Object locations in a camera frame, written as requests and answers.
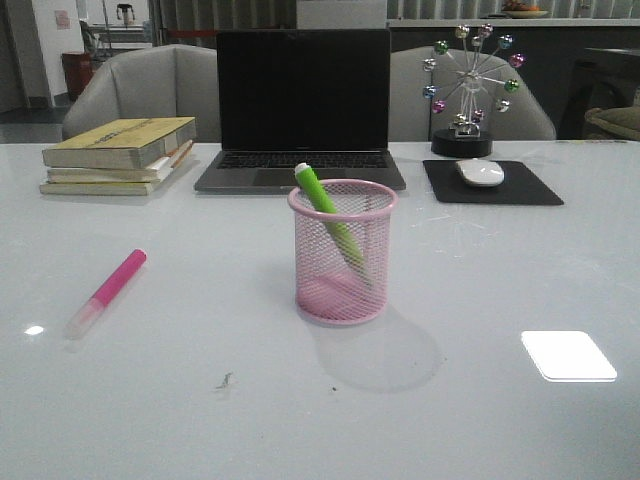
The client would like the green highlighter pen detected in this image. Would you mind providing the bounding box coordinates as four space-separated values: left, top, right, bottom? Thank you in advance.
294 162 373 288

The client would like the pink highlighter pen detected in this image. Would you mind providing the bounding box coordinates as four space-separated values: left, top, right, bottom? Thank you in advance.
64 249 147 340

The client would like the pink mesh pen holder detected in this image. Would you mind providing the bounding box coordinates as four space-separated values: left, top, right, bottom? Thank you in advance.
288 179 398 326

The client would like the grey laptop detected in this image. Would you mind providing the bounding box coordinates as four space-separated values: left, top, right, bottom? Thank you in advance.
194 29 406 194

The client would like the white computer mouse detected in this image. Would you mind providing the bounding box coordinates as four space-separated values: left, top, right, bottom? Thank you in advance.
455 158 505 187

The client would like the middle book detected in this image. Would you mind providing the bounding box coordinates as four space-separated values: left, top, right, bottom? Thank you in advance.
47 140 194 183

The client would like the right grey armchair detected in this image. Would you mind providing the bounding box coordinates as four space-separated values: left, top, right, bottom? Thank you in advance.
389 46 556 142

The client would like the grey armchair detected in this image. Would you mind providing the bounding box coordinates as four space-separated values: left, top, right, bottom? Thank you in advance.
389 46 556 142
62 44 221 143

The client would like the black mouse pad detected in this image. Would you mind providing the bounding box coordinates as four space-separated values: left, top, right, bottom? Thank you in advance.
423 160 564 206

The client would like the left grey armchair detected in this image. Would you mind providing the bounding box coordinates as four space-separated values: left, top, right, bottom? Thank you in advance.
62 44 221 143

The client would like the white box behind laptop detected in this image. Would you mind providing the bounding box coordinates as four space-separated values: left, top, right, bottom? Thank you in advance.
296 0 387 29

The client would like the top yellow book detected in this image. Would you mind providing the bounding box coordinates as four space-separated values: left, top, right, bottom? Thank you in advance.
42 117 197 169

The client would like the ferris wheel desk toy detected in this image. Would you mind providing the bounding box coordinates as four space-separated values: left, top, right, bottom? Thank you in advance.
422 23 520 159

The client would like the bottom book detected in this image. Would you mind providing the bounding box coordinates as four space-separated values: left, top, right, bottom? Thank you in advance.
39 163 182 196

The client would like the red trash bin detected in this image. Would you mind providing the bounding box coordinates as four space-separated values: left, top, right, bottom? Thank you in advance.
61 52 93 101

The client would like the fruit bowl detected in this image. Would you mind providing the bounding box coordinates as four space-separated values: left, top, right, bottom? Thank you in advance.
501 0 548 19

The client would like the olive cushion at right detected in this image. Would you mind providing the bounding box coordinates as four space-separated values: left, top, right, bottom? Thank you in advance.
584 106 639 141

